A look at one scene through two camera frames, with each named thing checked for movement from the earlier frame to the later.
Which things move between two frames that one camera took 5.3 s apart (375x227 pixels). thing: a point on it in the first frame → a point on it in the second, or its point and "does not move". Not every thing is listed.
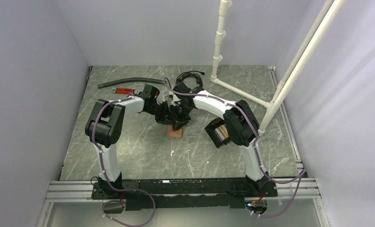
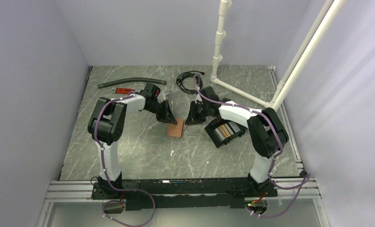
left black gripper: [164, 117] does not move
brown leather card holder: [177, 133] does not move
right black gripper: [178, 122] → [193, 118]
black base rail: [160, 194] does not move
